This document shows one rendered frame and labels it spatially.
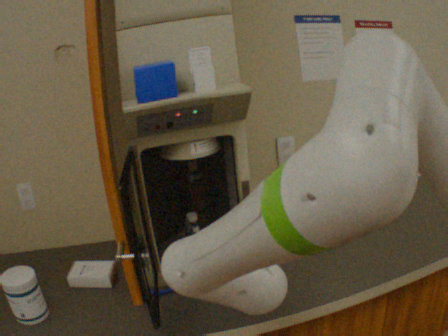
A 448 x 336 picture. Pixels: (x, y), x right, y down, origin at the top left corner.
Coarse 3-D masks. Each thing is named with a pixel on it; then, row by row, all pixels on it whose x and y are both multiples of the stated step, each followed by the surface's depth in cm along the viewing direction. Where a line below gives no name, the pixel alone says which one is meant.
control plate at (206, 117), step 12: (192, 108) 119; (204, 108) 120; (144, 120) 118; (156, 120) 119; (168, 120) 121; (180, 120) 122; (192, 120) 124; (204, 120) 125; (144, 132) 123; (156, 132) 124
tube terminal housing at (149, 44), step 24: (168, 24) 120; (192, 24) 121; (216, 24) 123; (120, 48) 118; (144, 48) 120; (168, 48) 122; (216, 48) 125; (120, 72) 120; (216, 72) 127; (240, 120) 132; (144, 144) 128; (240, 144) 134; (240, 168) 136; (144, 192) 131; (240, 192) 140
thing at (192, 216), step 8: (176, 176) 144; (208, 176) 142; (200, 184) 140; (208, 184) 143; (184, 192) 142; (192, 192) 141; (200, 192) 141; (208, 192) 143; (184, 200) 143; (192, 200) 142; (200, 200) 142; (208, 200) 144; (184, 208) 145; (192, 208) 143; (200, 208) 143; (208, 208) 144; (184, 216) 146; (192, 216) 144; (200, 216) 144; (208, 216) 145; (192, 224) 145; (200, 224) 144; (208, 224) 145
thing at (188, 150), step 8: (168, 144) 136; (176, 144) 134; (184, 144) 134; (192, 144) 134; (200, 144) 134; (208, 144) 135; (216, 144) 138; (168, 152) 135; (176, 152) 134; (184, 152) 133; (192, 152) 133; (200, 152) 134; (208, 152) 135
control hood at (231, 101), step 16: (192, 96) 116; (208, 96) 116; (224, 96) 118; (240, 96) 119; (128, 112) 113; (144, 112) 115; (160, 112) 117; (224, 112) 124; (240, 112) 126; (128, 128) 119
